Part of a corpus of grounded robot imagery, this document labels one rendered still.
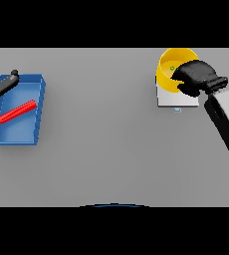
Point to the dark robot left hand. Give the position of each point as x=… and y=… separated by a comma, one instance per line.
x=3, y=85

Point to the dark robot right hand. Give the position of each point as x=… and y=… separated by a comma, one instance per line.
x=196, y=76

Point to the yellow bowl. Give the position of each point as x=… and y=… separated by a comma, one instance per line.
x=169, y=71

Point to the green nut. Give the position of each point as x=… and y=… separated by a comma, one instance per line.
x=172, y=68

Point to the red beaker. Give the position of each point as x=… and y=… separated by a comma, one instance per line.
x=17, y=111

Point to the pale square scale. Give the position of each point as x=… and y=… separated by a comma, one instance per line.
x=175, y=99

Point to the blue tray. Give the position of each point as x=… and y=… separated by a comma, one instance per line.
x=17, y=113

